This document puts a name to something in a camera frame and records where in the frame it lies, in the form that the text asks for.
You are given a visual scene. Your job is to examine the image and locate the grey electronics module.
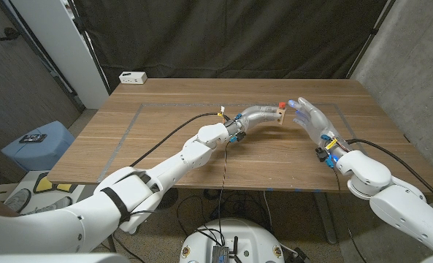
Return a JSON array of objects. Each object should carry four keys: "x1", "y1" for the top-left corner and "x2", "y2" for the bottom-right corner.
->
[{"x1": 211, "y1": 245, "x2": 231, "y2": 263}]

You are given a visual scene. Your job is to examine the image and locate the black backdrop stand pole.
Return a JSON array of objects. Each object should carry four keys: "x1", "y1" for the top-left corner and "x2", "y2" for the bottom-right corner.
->
[
  {"x1": 345, "y1": 0, "x2": 398, "y2": 80},
  {"x1": 65, "y1": 0, "x2": 112, "y2": 95}
]

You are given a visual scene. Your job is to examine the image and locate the blue padded stool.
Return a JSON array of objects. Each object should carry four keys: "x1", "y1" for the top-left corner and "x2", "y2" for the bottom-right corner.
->
[{"x1": 0, "y1": 121, "x2": 76, "y2": 172}]

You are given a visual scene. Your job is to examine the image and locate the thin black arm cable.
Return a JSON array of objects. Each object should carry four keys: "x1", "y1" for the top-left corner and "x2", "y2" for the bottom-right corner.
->
[
  {"x1": 331, "y1": 166, "x2": 369, "y2": 263},
  {"x1": 128, "y1": 141, "x2": 232, "y2": 246}
]

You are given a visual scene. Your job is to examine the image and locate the grey sneaker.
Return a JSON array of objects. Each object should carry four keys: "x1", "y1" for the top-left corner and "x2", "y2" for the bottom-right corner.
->
[{"x1": 24, "y1": 196, "x2": 73, "y2": 216}]

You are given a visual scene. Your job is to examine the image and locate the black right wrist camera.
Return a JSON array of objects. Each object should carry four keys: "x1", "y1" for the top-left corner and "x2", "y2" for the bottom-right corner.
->
[{"x1": 314, "y1": 147, "x2": 329, "y2": 163}]

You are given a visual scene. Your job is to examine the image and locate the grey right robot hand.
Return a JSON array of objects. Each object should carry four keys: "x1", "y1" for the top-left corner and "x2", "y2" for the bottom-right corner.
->
[{"x1": 288, "y1": 96, "x2": 352, "y2": 153}]

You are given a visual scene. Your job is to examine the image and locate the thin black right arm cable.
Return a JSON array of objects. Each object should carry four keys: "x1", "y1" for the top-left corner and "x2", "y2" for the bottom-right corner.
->
[{"x1": 331, "y1": 166, "x2": 369, "y2": 263}]

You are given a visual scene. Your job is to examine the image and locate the black backdrop curtain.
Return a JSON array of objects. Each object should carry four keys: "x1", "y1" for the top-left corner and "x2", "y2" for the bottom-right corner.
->
[{"x1": 72, "y1": 0, "x2": 388, "y2": 91}]

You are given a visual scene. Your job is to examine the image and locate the white pillar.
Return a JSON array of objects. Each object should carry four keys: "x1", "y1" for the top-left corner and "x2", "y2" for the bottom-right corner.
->
[{"x1": 9, "y1": 0, "x2": 110, "y2": 110}]

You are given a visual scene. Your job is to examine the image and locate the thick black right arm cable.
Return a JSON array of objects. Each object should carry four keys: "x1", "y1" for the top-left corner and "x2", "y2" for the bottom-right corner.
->
[{"x1": 346, "y1": 137, "x2": 433, "y2": 209}]

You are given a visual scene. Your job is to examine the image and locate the black wall rail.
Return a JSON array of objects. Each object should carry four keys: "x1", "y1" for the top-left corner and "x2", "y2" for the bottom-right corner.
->
[{"x1": 0, "y1": 0, "x2": 86, "y2": 111}]

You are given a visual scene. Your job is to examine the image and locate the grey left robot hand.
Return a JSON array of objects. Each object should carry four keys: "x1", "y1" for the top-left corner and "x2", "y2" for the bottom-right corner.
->
[{"x1": 226, "y1": 104, "x2": 283, "y2": 135}]

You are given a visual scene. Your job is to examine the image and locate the black floor cable tangle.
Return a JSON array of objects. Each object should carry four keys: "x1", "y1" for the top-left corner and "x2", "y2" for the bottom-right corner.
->
[{"x1": 175, "y1": 188, "x2": 275, "y2": 235}]

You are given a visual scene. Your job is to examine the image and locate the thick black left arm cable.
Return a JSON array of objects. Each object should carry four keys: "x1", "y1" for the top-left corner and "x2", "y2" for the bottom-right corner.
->
[{"x1": 129, "y1": 112, "x2": 227, "y2": 168}]

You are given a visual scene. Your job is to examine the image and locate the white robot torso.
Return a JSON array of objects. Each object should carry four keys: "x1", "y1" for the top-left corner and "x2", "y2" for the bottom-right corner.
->
[{"x1": 178, "y1": 218, "x2": 286, "y2": 263}]

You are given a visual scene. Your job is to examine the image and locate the round black floor fan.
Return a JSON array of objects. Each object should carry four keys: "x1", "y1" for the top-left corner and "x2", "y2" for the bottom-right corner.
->
[{"x1": 159, "y1": 187, "x2": 180, "y2": 210}]

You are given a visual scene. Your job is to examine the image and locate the grey table leg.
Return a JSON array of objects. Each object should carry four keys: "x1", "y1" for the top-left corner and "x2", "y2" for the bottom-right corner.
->
[{"x1": 313, "y1": 191, "x2": 338, "y2": 245}]

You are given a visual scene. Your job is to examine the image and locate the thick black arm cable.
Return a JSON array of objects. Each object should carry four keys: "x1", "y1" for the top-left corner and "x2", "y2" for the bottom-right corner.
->
[
  {"x1": 346, "y1": 137, "x2": 433, "y2": 209},
  {"x1": 129, "y1": 112, "x2": 227, "y2": 168}
]

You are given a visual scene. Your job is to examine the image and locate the black door handle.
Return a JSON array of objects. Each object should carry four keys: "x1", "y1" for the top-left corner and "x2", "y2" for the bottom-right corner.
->
[{"x1": 0, "y1": 27, "x2": 22, "y2": 42}]

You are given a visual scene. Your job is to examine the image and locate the white power outlet box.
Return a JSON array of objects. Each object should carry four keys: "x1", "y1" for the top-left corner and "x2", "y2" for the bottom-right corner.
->
[{"x1": 118, "y1": 71, "x2": 148, "y2": 85}]

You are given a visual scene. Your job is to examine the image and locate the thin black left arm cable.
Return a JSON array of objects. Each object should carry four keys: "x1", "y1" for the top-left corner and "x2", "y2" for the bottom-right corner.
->
[{"x1": 128, "y1": 141, "x2": 232, "y2": 246}]

